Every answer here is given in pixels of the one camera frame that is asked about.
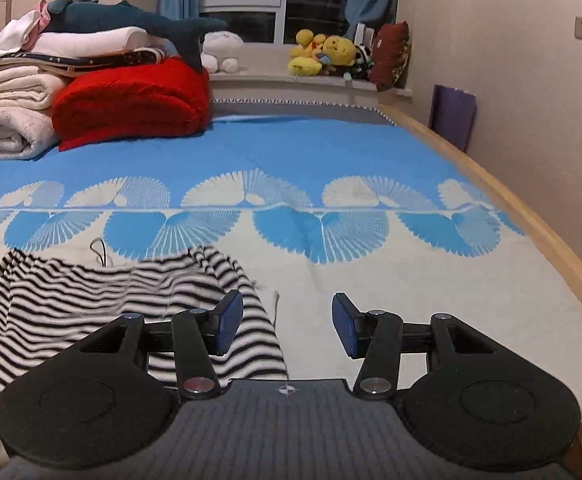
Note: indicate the folded red blanket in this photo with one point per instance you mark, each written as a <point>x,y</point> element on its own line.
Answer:
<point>131,100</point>

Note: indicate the dark star print blanket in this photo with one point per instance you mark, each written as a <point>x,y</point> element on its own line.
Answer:
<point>96,60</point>

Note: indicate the grey tasselled mat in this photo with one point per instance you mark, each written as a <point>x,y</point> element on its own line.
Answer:
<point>296,110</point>

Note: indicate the pink white cloth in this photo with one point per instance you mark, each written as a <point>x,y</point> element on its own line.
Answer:
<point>16,30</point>

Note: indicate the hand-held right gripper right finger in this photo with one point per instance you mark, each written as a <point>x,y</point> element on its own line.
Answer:
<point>346,327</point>

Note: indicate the black white striped garment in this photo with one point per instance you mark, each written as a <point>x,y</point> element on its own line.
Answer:
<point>71,300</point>

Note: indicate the purple board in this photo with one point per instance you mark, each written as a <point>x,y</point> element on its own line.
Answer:
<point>453,117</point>

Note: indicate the folded cream blanket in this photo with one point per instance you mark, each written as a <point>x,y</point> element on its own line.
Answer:
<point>11,85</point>

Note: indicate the panda plush toy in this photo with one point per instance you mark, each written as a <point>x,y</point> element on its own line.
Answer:
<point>363,60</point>

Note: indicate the blue white patterned bedsheet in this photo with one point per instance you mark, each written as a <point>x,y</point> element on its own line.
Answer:
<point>321,160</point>

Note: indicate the folded white sheet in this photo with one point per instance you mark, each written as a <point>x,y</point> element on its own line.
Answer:
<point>96,40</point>

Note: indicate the white window sill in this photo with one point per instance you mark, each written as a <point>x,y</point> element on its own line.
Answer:
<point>281,85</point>

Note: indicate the yellow duck plush toy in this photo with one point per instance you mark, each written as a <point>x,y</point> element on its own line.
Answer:
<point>306,52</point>

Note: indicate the white plush toy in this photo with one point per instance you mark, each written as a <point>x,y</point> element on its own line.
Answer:
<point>221,50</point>

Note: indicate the blue shark plush toy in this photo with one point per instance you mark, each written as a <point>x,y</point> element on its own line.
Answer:
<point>121,17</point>

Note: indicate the yellow bear plush toy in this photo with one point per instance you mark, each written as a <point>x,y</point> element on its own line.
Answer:
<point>340,50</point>

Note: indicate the dark red pillow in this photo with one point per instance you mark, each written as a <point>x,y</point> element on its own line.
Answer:
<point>391,57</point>

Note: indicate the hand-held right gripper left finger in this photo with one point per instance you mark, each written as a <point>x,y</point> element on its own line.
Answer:
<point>229,322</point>

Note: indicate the folded white quilt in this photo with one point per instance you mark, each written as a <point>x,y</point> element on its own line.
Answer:
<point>11,132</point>

